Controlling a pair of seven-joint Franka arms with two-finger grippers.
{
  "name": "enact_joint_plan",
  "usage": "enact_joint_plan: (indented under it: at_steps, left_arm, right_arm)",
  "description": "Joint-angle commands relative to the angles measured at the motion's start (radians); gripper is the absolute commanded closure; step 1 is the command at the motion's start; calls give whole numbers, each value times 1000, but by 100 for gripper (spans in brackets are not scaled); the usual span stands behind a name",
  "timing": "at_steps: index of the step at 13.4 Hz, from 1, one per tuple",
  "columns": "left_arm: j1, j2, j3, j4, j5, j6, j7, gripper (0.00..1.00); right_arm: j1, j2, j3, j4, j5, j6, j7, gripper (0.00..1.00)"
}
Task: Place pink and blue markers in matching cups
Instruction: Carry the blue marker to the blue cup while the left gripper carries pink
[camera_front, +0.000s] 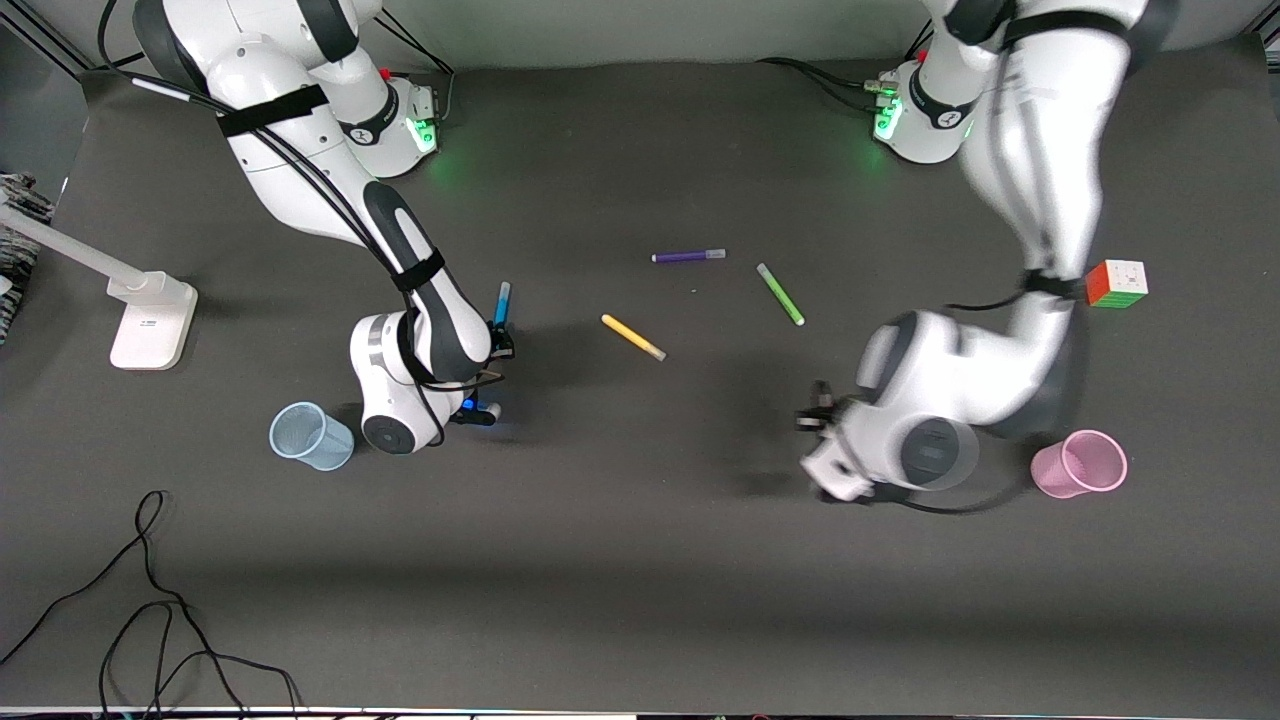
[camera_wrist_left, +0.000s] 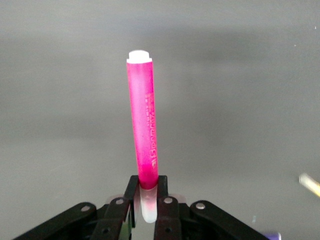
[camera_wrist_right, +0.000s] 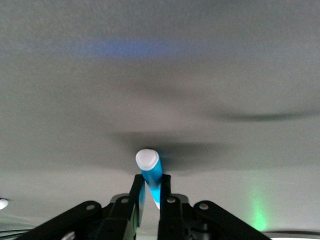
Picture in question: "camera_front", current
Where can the blue marker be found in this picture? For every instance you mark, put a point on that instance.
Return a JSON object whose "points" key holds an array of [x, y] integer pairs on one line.
{"points": [[502, 305]]}

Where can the green marker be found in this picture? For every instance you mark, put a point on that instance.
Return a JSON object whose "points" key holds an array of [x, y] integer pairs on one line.
{"points": [[780, 294]]}

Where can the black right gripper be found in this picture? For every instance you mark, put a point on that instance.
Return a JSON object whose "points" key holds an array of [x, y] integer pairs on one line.
{"points": [[501, 345]]}

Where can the yellow marker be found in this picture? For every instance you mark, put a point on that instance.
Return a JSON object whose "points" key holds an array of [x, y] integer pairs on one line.
{"points": [[630, 335]]}

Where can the multicoloured puzzle cube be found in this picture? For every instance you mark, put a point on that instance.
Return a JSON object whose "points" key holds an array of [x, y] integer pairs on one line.
{"points": [[1120, 285]]}

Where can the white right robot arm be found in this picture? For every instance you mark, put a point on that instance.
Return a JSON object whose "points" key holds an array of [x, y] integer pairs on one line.
{"points": [[300, 150]]}

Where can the grey patterned fabric object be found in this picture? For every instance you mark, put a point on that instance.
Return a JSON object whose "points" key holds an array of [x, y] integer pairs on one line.
{"points": [[12, 285]]}

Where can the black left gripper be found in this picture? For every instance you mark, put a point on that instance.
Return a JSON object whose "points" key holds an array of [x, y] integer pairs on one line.
{"points": [[821, 411]]}

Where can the light blue mesh cup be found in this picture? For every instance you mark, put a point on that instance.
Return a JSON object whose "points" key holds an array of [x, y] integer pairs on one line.
{"points": [[310, 440]]}

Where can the pink mesh cup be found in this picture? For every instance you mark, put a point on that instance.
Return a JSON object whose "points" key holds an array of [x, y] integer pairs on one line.
{"points": [[1090, 465]]}

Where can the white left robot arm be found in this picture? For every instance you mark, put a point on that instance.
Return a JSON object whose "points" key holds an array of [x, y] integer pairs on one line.
{"points": [[1050, 150]]}

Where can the purple marker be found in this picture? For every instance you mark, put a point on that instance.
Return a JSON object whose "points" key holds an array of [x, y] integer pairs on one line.
{"points": [[685, 257]]}

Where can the white desk stand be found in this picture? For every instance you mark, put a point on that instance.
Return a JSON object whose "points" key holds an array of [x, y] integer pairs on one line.
{"points": [[150, 330]]}

